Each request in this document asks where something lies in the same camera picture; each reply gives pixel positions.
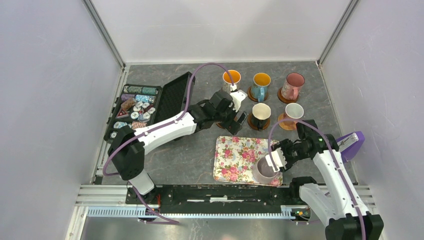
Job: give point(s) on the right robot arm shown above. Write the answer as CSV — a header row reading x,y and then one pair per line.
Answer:
x,y
342,212

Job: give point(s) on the floral mug orange inside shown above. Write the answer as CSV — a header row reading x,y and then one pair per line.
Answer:
x,y
231,81

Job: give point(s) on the purple metronome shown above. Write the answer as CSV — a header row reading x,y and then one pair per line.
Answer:
x,y
349,145

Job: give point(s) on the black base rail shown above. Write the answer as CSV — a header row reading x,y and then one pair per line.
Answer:
x,y
219,199

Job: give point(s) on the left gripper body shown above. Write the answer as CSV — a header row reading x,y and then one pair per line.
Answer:
x,y
227,119

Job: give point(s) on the white floral mug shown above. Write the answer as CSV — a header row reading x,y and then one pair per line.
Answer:
x,y
293,111

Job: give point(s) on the blue mug yellow inside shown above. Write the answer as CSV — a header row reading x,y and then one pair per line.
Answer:
x,y
260,85

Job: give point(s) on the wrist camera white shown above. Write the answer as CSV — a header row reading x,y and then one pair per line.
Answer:
x,y
237,97
276,160

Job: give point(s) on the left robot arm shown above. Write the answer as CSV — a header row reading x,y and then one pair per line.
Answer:
x,y
127,152

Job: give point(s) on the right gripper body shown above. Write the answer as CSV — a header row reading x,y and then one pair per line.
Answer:
x,y
292,152

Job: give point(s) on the cork coaster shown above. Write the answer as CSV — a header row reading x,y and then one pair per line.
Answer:
x,y
286,122

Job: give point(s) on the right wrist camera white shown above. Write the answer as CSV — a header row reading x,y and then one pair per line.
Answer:
x,y
276,160

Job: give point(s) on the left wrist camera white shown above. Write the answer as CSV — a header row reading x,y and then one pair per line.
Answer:
x,y
237,97

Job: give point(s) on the black poker chip case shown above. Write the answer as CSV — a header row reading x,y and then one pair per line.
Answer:
x,y
145,105

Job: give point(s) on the floral serving tray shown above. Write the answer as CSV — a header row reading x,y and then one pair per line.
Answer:
x,y
235,157

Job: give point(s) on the black mug cream inside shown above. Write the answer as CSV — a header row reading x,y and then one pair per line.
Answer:
x,y
261,111

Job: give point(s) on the pink ghost mug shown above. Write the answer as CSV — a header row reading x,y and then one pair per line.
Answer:
x,y
294,81

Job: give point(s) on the lilac mug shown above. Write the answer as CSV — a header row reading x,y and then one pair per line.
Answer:
x,y
264,174

